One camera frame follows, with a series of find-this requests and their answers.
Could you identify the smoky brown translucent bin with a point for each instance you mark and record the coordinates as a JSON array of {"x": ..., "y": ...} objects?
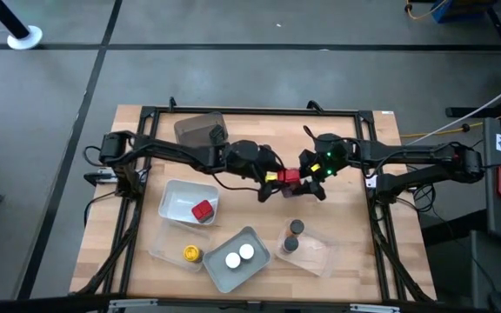
[{"x": 194, "y": 130}]

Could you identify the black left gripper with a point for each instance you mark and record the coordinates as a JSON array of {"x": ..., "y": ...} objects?
[{"x": 252, "y": 156}]

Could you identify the black aluminium table frame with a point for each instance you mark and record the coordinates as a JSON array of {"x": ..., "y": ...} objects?
[{"x": 255, "y": 111}]

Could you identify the black pole with white base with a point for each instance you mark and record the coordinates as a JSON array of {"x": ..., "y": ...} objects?
[{"x": 24, "y": 38}]

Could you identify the black frame clamp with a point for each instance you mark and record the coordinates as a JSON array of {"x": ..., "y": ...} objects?
[
  {"x": 172, "y": 104},
  {"x": 315, "y": 105}
]

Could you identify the black side bracket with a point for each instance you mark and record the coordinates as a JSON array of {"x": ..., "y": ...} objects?
[{"x": 98, "y": 178}]

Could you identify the clear plastic bin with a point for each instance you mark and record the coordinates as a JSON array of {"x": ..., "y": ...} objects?
[
  {"x": 311, "y": 256},
  {"x": 168, "y": 248}
]

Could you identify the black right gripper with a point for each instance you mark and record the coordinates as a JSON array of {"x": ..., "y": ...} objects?
[{"x": 331, "y": 154}]

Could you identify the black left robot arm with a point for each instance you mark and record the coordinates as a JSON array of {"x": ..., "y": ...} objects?
[{"x": 168, "y": 150}]

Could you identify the blue box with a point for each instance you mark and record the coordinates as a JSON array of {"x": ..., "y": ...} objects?
[{"x": 459, "y": 11}]

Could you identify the black lid jar orange label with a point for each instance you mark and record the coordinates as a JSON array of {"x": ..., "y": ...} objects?
[{"x": 296, "y": 227}]

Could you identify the grey plastic bin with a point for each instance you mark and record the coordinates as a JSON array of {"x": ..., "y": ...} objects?
[{"x": 250, "y": 271}]

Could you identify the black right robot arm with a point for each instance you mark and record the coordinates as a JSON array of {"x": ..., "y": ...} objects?
[{"x": 407, "y": 152}]

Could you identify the black lid jar purple label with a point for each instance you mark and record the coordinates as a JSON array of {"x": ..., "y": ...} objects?
[{"x": 290, "y": 243}]

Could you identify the black crossbar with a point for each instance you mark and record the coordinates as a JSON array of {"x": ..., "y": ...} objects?
[{"x": 37, "y": 304}]

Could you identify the dark rectangular spice tin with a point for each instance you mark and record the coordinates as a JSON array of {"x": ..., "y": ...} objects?
[
  {"x": 289, "y": 191},
  {"x": 218, "y": 134}
]

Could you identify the white plastic bin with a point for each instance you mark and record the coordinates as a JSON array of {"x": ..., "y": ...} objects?
[{"x": 181, "y": 200}]

